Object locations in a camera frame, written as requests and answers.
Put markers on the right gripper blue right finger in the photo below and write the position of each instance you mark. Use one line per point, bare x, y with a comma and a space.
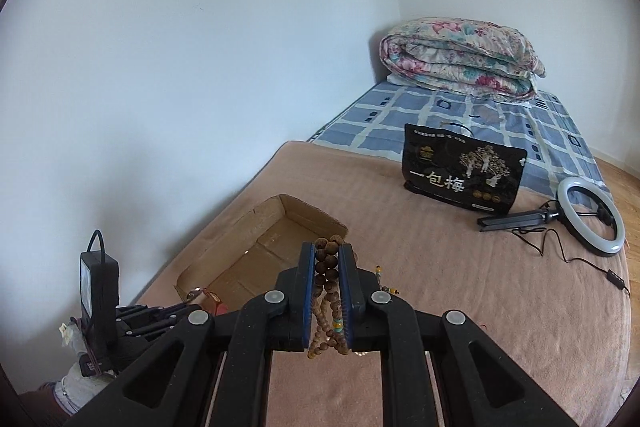
437, 369

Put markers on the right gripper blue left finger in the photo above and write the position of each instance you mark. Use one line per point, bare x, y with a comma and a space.
212, 371

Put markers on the brown wooden bead mala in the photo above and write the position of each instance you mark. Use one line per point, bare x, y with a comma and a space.
326, 299

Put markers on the left hand in glove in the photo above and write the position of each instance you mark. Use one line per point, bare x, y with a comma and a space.
75, 390

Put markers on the open cardboard box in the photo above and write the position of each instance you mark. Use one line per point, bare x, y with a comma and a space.
246, 259

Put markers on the black folded tripod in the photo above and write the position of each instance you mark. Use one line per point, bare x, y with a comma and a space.
526, 219

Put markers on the blue checked bed sheet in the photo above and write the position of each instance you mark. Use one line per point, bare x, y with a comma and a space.
374, 125

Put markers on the folded floral quilt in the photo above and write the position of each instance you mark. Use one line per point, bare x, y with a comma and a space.
463, 56

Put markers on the white ring light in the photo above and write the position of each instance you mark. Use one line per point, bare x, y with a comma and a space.
591, 216

